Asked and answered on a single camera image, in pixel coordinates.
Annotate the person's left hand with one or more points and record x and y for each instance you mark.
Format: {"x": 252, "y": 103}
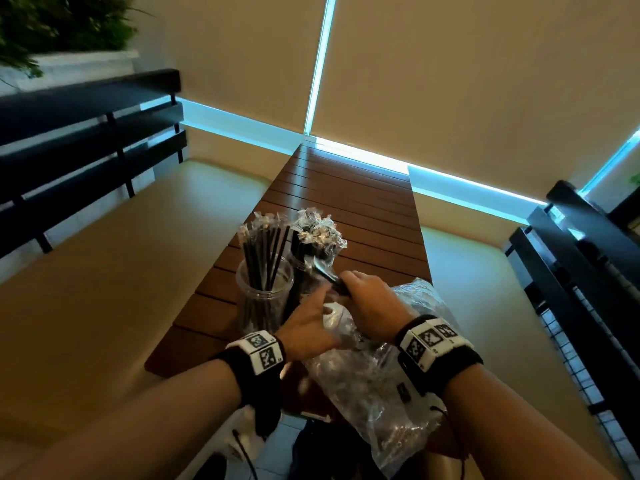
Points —
{"x": 305, "y": 329}

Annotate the person's right hand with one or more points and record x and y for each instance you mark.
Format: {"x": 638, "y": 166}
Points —
{"x": 380, "y": 307}

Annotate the person's left fingers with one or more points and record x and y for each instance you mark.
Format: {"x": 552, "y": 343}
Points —
{"x": 320, "y": 299}

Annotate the person's right fingers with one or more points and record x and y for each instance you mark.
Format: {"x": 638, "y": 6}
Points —
{"x": 354, "y": 283}

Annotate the black cutlery piece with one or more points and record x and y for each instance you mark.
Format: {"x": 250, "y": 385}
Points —
{"x": 327, "y": 274}

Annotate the person's right forearm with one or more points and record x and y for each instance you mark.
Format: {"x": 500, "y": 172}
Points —
{"x": 510, "y": 429}

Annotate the person's left forearm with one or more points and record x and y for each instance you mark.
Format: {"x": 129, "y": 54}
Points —
{"x": 150, "y": 419}

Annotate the clear plastic jar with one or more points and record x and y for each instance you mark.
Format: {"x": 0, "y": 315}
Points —
{"x": 250, "y": 299}
{"x": 300, "y": 284}

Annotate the bunch of wrapped black cutlery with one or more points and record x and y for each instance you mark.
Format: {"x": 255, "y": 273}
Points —
{"x": 317, "y": 234}

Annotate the bundle of wrapped black straws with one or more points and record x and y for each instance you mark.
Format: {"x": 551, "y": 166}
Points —
{"x": 265, "y": 249}

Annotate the black left wristband with marker box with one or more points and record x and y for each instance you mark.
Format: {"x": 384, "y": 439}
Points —
{"x": 257, "y": 352}

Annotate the black wristband with marker box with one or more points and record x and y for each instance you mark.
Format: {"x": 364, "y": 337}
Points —
{"x": 432, "y": 344}
{"x": 257, "y": 352}

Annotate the black right wristband with marker box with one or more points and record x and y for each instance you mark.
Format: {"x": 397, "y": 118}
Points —
{"x": 432, "y": 344}

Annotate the clear plastic bag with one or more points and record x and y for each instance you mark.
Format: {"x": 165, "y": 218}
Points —
{"x": 370, "y": 394}

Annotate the beige bench seat cushion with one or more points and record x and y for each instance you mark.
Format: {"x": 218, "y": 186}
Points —
{"x": 115, "y": 274}
{"x": 480, "y": 304}

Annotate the beige roller blind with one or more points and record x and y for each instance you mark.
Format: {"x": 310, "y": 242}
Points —
{"x": 475, "y": 84}
{"x": 240, "y": 54}

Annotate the black slatted bench backrest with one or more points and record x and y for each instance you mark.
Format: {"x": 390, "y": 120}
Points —
{"x": 590, "y": 274}
{"x": 75, "y": 139}

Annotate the white planter box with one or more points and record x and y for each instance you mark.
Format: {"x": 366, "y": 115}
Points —
{"x": 85, "y": 62}

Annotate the green plant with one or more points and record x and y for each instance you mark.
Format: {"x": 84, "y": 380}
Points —
{"x": 60, "y": 19}

